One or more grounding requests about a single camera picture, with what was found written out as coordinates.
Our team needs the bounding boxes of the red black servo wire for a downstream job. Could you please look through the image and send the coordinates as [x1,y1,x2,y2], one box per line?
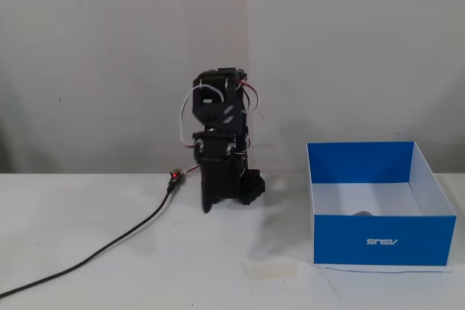
[235,80,262,112]

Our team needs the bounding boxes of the white gripper servo wire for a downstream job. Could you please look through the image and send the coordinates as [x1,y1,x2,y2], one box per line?
[179,83,227,152]

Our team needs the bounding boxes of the blue and white cardboard box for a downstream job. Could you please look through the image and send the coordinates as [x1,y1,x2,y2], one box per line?
[306,141,457,267]

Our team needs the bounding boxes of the small controller board red LED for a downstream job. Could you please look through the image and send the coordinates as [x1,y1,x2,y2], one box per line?
[167,168,187,185]

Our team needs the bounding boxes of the black power cable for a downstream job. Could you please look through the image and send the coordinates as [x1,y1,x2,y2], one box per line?
[0,181,174,298]

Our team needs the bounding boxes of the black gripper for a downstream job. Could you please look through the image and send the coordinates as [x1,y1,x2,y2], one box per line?
[192,131,241,214]

